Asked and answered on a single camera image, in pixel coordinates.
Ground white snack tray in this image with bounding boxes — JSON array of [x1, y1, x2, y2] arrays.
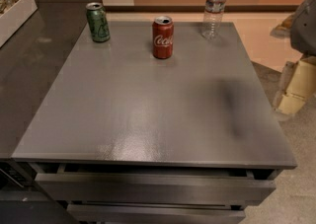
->
[[0, 0, 38, 47]]

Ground steel drawer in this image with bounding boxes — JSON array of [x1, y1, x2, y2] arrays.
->
[[67, 204, 245, 224], [36, 165, 276, 205]]

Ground grey metal drawer cabinet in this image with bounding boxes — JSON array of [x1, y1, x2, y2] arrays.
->
[[13, 22, 296, 213]]

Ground clear plastic water bottle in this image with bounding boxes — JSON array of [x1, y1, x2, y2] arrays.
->
[[201, 0, 226, 39]]

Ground lower steel drawer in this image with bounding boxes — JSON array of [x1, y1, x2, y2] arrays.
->
[[67, 204, 245, 224]]

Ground red Coca-Cola can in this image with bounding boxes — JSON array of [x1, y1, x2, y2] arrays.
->
[[152, 16, 174, 59]]

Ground green soda can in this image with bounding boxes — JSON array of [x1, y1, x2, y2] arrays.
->
[[86, 2, 111, 42]]

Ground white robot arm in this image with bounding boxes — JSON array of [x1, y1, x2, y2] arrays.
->
[[271, 0, 316, 115]]

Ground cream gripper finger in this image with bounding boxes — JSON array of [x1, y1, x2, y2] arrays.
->
[[279, 56, 316, 114], [273, 61, 297, 109]]

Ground upper steel drawer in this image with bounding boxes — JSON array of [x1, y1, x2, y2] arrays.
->
[[36, 165, 276, 205]]

